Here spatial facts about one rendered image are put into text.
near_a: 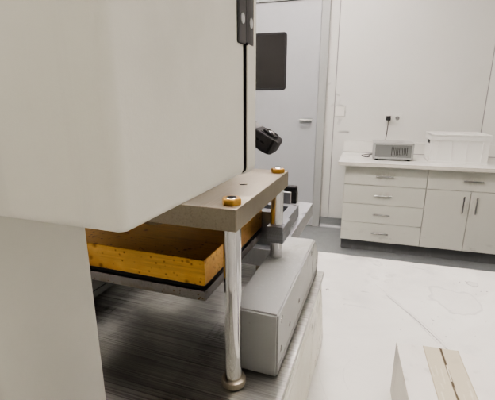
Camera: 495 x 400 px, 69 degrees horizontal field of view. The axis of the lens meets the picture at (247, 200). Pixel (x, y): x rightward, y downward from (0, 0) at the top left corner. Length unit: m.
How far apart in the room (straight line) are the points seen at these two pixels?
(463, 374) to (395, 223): 2.51
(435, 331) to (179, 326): 0.55
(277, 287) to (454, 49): 3.29
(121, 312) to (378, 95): 3.19
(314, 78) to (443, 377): 3.12
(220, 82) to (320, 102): 3.31
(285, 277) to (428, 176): 2.64
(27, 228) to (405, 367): 0.50
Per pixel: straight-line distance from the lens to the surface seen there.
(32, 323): 0.27
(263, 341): 0.38
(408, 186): 3.01
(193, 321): 0.48
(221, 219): 0.30
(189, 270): 0.33
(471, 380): 0.61
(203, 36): 0.17
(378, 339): 0.79
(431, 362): 0.62
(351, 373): 0.70
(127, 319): 0.50
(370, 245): 3.20
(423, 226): 3.11
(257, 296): 0.39
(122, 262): 0.37
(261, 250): 0.58
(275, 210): 0.45
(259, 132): 0.57
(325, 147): 3.53
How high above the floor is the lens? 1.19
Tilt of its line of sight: 15 degrees down
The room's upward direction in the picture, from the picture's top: straight up
